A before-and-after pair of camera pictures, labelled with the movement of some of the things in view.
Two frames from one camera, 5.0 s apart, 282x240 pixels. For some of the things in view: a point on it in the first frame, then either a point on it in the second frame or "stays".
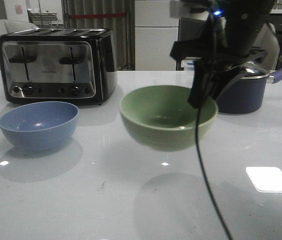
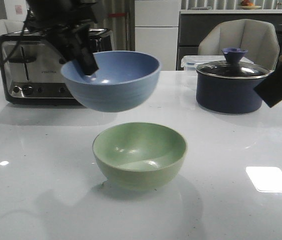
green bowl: x=160 y=118 -> x=139 y=156
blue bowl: x=39 y=125 -> x=124 y=80
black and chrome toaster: x=77 y=65 stays
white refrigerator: x=155 y=31 stays
